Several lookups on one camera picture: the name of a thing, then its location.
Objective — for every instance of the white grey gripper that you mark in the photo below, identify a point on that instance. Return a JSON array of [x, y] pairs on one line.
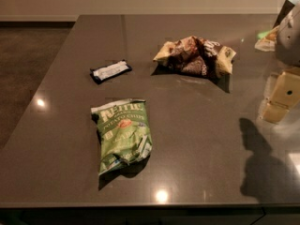
[[289, 39]]

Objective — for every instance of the brown chip bag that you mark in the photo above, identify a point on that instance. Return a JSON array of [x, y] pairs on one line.
[[197, 56]]

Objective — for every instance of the green Kettle chip bag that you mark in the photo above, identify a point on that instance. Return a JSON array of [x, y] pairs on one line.
[[124, 131]]

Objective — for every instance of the white green packet at edge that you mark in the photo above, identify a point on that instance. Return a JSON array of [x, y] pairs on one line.
[[267, 40]]

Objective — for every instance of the small black white snack packet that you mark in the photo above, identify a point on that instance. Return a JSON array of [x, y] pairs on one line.
[[102, 74]]

